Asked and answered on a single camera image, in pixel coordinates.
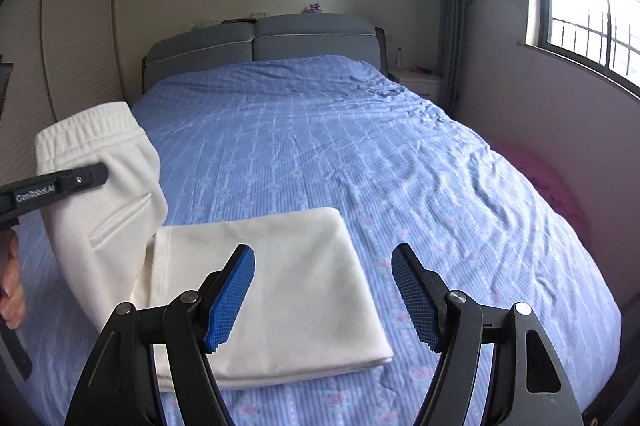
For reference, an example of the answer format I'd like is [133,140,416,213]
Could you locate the bed with blue sheet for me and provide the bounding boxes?
[10,54,623,426]

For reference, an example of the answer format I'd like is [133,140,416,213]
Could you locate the person's left hand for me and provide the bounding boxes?
[0,233,27,329]

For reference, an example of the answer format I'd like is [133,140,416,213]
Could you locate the pink cloth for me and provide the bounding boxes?
[487,141,593,251]

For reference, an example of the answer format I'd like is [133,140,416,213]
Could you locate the white pants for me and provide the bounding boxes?
[35,102,396,393]

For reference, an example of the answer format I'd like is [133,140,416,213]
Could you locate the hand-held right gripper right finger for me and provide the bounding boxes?
[391,244,583,426]

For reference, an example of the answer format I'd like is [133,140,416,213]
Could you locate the grey padded headboard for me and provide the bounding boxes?
[141,12,388,94]

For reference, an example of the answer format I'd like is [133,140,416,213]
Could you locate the white nightstand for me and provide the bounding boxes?
[390,66,444,99]

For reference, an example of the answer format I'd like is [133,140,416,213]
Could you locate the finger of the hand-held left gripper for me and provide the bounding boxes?
[57,162,109,193]

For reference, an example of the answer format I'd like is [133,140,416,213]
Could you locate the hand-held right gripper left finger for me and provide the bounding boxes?
[65,244,257,426]

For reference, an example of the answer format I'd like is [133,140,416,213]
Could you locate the grey-green curtain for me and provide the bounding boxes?
[436,0,493,117]

